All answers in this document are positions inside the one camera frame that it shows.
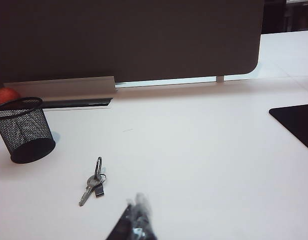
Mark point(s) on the bunch of silver keys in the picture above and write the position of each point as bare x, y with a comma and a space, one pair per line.
89, 183

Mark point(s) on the black mouse pad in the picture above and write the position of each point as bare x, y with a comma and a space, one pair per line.
297, 122

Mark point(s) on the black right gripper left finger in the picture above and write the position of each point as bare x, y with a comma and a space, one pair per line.
122, 227

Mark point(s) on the brown desk divider panel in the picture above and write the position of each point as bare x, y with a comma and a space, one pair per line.
128, 37

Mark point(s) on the orange fruit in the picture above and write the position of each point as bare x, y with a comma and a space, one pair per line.
6, 95

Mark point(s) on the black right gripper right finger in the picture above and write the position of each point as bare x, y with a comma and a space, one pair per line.
142, 217

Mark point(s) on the black mesh basket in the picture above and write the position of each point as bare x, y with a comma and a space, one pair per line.
23, 130

